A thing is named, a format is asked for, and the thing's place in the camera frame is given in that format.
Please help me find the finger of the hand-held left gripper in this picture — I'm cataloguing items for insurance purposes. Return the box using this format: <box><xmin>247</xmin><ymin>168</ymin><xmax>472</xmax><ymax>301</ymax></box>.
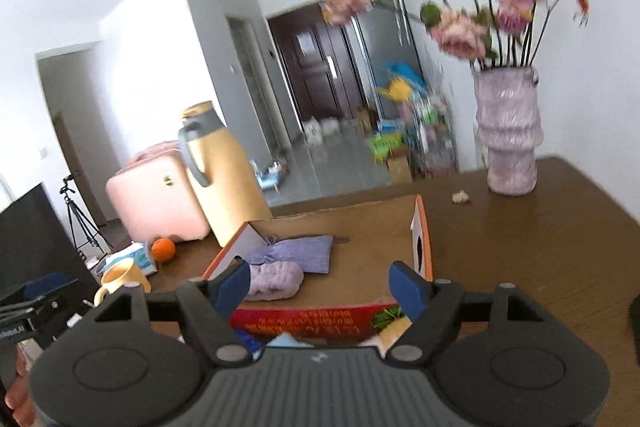
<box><xmin>0</xmin><ymin>273</ymin><xmax>83</xmax><ymax>308</ymax></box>

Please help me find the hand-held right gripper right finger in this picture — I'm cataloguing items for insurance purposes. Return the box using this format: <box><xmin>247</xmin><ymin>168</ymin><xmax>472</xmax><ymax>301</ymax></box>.
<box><xmin>387</xmin><ymin>260</ymin><xmax>546</xmax><ymax>370</ymax></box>

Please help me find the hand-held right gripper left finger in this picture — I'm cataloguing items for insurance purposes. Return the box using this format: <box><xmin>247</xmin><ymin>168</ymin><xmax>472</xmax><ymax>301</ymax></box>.
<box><xmin>85</xmin><ymin>258</ymin><xmax>261</xmax><ymax>369</ymax></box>

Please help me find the red cardboard box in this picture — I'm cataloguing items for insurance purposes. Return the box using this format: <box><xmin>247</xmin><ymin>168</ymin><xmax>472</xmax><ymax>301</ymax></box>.
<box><xmin>202</xmin><ymin>194</ymin><xmax>435</xmax><ymax>353</ymax></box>

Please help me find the lavender cloth pouch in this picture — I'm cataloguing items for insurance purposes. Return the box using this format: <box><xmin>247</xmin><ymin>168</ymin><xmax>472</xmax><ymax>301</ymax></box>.
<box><xmin>247</xmin><ymin>234</ymin><xmax>335</xmax><ymax>275</ymax></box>

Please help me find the person's left hand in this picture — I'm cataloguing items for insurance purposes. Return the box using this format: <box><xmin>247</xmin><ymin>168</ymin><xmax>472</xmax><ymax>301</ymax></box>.
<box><xmin>4</xmin><ymin>347</ymin><xmax>33</xmax><ymax>414</ymax></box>

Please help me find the black paper bag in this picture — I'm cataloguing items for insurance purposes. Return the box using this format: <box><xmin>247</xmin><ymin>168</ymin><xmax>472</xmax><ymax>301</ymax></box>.
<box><xmin>0</xmin><ymin>182</ymin><xmax>101</xmax><ymax>303</ymax></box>

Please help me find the blue small carton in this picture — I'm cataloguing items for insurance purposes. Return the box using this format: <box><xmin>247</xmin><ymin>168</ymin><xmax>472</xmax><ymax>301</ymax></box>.
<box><xmin>235</xmin><ymin>327</ymin><xmax>313</xmax><ymax>359</ymax></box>

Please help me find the yellow mug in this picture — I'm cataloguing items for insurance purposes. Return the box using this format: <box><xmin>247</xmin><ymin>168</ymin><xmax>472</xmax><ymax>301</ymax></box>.
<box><xmin>94</xmin><ymin>258</ymin><xmax>152</xmax><ymax>308</ymax></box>

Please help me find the orange fruit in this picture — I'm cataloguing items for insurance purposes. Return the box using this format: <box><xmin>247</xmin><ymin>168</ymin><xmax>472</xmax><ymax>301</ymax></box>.
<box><xmin>151</xmin><ymin>238</ymin><xmax>177</xmax><ymax>263</ymax></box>

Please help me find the yellow thermos jug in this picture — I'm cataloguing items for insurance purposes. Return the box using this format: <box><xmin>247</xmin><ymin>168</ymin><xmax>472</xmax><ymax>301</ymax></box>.
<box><xmin>178</xmin><ymin>101</ymin><xmax>273</xmax><ymax>248</ymax></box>

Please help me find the pink suitcase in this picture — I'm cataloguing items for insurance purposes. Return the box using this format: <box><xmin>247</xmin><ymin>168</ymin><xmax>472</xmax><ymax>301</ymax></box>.
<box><xmin>106</xmin><ymin>140</ymin><xmax>211</xmax><ymax>243</ymax></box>

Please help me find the brown floor carton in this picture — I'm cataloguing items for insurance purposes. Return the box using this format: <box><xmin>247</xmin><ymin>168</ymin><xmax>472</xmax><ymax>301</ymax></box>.
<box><xmin>387</xmin><ymin>147</ymin><xmax>414</xmax><ymax>184</ymax></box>

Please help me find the pink ceramic vase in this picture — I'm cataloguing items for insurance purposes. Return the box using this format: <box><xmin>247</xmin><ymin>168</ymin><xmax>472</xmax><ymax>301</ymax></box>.
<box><xmin>472</xmin><ymin>66</ymin><xmax>545</xmax><ymax>196</ymax></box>

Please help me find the blue and yellow toy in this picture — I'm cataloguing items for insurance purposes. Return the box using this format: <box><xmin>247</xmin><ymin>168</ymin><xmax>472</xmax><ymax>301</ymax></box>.
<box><xmin>375</xmin><ymin>64</ymin><xmax>426</xmax><ymax>104</ymax></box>

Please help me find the dark brown door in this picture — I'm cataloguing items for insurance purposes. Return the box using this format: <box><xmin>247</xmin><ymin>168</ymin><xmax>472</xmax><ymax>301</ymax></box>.
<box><xmin>267</xmin><ymin>4</ymin><xmax>368</xmax><ymax>132</ymax></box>

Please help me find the grey refrigerator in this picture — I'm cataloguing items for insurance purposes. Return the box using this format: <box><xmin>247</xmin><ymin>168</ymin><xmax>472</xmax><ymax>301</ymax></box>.
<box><xmin>350</xmin><ymin>0</ymin><xmax>431</xmax><ymax>142</ymax></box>

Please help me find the black camera tripod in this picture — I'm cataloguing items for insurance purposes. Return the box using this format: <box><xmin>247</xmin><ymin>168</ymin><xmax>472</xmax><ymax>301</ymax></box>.
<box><xmin>59</xmin><ymin>174</ymin><xmax>108</xmax><ymax>258</ymax></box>

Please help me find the wire storage cart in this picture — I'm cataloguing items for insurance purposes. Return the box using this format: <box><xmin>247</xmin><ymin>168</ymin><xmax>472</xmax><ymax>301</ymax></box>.
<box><xmin>410</xmin><ymin>92</ymin><xmax>458</xmax><ymax>180</ymax></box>

